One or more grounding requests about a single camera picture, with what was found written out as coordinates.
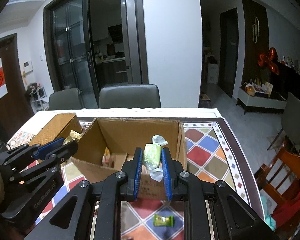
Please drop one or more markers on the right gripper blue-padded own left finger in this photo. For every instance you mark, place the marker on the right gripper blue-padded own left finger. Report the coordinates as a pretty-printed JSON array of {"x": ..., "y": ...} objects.
[{"x": 93, "y": 210}]

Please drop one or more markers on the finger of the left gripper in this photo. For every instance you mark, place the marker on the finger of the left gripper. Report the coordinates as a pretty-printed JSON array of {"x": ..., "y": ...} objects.
[
  {"x": 60, "y": 154},
  {"x": 22, "y": 156}
]

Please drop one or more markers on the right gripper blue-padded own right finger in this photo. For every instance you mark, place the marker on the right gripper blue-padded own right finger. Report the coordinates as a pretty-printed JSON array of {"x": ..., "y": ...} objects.
[{"x": 211, "y": 210}]

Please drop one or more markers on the green candy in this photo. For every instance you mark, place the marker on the green candy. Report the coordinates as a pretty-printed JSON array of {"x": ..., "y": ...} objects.
[{"x": 159, "y": 220}]

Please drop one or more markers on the pale green snack packet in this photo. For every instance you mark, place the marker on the pale green snack packet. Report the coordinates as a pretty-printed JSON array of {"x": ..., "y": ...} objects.
[{"x": 151, "y": 159}]

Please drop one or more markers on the gold red candy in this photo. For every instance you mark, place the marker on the gold red candy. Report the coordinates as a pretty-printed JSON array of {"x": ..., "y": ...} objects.
[{"x": 73, "y": 136}]

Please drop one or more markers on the woven wicker box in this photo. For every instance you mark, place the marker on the woven wicker box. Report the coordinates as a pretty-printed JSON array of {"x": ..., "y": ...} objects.
[{"x": 59, "y": 126}]

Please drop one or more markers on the brown entrance door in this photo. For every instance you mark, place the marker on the brown entrance door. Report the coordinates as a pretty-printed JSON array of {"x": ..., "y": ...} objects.
[{"x": 15, "y": 109}]

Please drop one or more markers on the orange snack in box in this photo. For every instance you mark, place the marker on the orange snack in box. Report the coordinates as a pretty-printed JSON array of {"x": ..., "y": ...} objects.
[{"x": 107, "y": 159}]

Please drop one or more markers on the open cardboard box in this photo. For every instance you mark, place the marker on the open cardboard box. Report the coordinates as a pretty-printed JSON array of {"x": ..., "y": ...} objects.
[{"x": 122, "y": 137}]

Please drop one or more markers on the colourful diamond-pattern tablecloth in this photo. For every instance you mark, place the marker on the colourful diamond-pattern tablecloth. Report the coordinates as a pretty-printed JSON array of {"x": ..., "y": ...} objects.
[{"x": 209, "y": 156}]

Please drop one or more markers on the grey dining chair left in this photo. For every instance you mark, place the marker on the grey dining chair left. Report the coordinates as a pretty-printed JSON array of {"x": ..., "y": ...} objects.
[{"x": 67, "y": 99}]

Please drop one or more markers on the grey dining chair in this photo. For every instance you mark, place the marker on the grey dining chair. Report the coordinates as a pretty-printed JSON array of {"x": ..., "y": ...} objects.
[
  {"x": 130, "y": 96},
  {"x": 67, "y": 99}
]

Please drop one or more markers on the red wooden chair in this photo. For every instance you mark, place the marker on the red wooden chair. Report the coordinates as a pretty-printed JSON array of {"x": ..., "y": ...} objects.
[{"x": 280, "y": 180}]

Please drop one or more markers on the white intercom panel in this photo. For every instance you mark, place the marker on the white intercom panel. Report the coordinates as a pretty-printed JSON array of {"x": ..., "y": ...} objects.
[{"x": 28, "y": 67}]

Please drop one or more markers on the grey dining chair centre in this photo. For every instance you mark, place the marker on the grey dining chair centre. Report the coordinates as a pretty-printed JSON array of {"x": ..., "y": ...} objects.
[{"x": 130, "y": 96}]

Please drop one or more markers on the white low cabinet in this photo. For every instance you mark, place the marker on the white low cabinet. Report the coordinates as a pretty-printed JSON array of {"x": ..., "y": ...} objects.
[{"x": 259, "y": 104}]

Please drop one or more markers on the glass sliding door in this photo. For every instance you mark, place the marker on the glass sliding door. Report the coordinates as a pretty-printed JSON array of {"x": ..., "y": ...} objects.
[{"x": 68, "y": 52}]

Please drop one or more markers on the grey chair right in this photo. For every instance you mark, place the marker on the grey chair right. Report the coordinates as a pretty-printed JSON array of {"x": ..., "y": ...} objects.
[{"x": 290, "y": 121}]

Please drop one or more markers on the red foil balloon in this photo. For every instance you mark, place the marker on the red foil balloon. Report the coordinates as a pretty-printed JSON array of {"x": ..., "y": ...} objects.
[{"x": 269, "y": 59}]

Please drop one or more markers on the dark wooden wardrobe door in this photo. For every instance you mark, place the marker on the dark wooden wardrobe door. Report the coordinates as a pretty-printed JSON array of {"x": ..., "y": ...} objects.
[{"x": 256, "y": 38}]

